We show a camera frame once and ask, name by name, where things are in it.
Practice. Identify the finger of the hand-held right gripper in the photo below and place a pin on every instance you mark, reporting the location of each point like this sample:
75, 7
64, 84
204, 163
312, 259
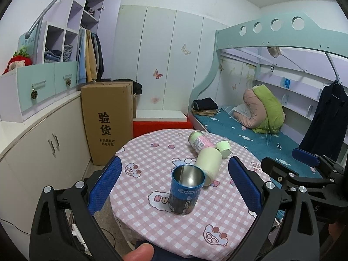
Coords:
274, 170
304, 156

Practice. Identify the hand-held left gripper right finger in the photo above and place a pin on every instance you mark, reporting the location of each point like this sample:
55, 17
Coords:
244, 185

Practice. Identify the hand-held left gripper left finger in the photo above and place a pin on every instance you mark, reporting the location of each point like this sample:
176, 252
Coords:
106, 185

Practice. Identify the cream cup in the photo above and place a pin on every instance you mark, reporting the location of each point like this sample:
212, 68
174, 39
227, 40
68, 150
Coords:
208, 163

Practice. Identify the light green cup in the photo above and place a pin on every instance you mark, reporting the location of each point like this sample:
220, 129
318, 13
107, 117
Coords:
223, 149

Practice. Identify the blue metal cup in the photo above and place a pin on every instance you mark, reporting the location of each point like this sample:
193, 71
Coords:
185, 193

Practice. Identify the pink label green cup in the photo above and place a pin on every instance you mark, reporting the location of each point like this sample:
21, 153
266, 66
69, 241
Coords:
199, 141

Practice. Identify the person's left hand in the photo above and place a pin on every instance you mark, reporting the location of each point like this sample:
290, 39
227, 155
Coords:
138, 253

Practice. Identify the dark hanging garment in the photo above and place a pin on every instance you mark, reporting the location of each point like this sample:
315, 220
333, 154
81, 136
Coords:
323, 119

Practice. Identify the pink checkered tablecloth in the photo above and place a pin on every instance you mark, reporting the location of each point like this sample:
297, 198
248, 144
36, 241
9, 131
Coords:
152, 174

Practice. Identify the teal printed bed sheet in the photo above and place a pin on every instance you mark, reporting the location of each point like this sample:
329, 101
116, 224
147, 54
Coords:
239, 136

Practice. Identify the white power strip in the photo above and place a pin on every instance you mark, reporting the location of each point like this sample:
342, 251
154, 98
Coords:
78, 236

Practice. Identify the green and pink quilt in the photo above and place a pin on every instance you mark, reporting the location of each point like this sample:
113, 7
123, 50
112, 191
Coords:
269, 108

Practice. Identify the white pillow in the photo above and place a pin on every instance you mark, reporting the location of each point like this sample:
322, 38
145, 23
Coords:
242, 110

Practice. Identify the small blue box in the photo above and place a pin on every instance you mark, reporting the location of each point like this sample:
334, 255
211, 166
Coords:
287, 82

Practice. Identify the tall cardboard box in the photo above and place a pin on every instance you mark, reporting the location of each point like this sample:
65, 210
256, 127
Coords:
108, 108

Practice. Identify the red storage box white lid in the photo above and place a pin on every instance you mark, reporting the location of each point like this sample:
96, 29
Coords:
157, 127

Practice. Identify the folded tan cloth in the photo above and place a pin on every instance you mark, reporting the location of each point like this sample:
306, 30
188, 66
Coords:
206, 113

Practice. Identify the clothes hanger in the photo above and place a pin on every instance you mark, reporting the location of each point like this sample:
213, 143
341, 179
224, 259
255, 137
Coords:
336, 81

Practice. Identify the white floor cabinet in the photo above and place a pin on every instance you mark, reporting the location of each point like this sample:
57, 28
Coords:
32, 146

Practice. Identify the folded dark clothes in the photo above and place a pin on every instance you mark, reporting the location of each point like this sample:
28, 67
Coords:
204, 103

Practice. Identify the black bag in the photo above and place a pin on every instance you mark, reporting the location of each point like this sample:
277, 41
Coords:
137, 88

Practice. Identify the beige cloth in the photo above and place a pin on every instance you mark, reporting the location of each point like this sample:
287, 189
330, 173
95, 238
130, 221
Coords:
274, 51

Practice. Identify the pine cone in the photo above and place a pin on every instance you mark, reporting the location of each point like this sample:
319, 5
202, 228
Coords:
68, 82
34, 94

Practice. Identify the teal drawer unit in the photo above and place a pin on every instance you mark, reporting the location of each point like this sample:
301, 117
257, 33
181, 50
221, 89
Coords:
40, 78

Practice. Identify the yellow hanging jacket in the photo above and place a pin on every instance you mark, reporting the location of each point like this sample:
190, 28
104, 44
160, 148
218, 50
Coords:
92, 59

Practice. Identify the light blue hanging garment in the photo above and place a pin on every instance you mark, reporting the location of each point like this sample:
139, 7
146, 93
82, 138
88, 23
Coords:
81, 59

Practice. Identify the dark hanging jacket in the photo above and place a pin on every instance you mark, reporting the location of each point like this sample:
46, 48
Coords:
99, 57

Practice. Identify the folded grey clothes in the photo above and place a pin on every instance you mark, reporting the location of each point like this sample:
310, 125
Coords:
68, 53

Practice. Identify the white wardrobe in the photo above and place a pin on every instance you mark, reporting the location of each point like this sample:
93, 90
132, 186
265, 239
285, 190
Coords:
168, 59

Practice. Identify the folded jeans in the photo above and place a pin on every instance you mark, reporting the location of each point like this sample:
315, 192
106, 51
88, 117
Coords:
53, 55

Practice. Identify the red plush toy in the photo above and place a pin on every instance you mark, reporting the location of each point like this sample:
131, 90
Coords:
17, 61

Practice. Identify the purple stepped shelf unit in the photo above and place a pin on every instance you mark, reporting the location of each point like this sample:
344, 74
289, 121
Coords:
73, 13

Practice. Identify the dark clothes pile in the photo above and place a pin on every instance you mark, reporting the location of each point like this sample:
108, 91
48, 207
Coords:
89, 10

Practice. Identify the curved metal handrail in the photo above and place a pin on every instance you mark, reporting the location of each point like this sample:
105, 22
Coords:
40, 19

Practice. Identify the white bed wall shelf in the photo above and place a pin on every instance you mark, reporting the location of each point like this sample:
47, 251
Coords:
299, 89

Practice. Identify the butterfly wall sticker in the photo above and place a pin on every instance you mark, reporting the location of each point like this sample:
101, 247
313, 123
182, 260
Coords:
233, 87
186, 49
155, 100
157, 74

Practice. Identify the teal bunk bed frame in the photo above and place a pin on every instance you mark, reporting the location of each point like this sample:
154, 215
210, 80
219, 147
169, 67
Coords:
244, 38

